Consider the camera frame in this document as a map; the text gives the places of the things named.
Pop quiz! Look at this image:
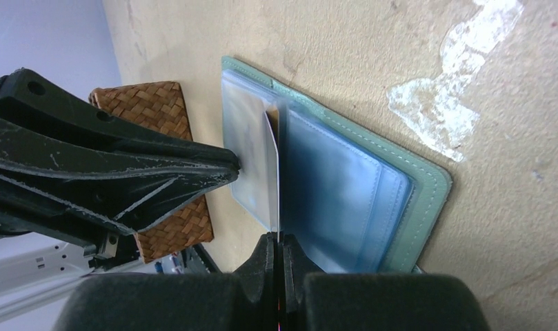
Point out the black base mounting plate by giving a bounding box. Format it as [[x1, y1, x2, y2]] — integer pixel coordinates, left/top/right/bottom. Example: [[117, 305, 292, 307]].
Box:
[[152, 244, 222, 275]]

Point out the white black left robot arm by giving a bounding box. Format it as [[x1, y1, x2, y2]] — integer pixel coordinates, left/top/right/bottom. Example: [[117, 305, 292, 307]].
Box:
[[0, 68, 239, 321]]

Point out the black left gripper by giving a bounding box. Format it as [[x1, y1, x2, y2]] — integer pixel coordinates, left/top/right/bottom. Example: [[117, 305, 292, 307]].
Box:
[[0, 68, 239, 270]]

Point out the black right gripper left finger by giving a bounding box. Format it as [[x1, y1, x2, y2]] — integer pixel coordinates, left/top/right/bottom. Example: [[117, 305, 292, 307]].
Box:
[[53, 232, 277, 330]]

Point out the teal leather card holder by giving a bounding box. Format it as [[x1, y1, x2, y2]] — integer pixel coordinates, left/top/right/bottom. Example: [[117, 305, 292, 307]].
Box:
[[221, 56, 452, 273]]

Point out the brown woven divided basket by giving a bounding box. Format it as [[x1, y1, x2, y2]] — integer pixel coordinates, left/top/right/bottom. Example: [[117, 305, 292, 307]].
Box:
[[88, 81, 215, 265]]

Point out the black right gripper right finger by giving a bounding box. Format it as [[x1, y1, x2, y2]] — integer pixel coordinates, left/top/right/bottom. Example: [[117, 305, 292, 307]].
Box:
[[279, 234, 489, 330]]

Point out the black card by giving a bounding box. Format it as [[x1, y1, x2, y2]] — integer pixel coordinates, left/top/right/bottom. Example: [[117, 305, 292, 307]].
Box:
[[263, 106, 280, 232]]

